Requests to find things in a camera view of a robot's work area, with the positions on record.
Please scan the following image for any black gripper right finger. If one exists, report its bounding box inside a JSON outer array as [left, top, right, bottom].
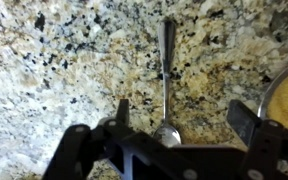
[[226, 99, 288, 180]]

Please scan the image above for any silver metal spoon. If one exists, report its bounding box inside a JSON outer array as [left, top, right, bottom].
[[152, 19, 183, 148]]

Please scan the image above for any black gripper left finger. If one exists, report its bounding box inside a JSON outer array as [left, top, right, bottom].
[[43, 98, 142, 180]]

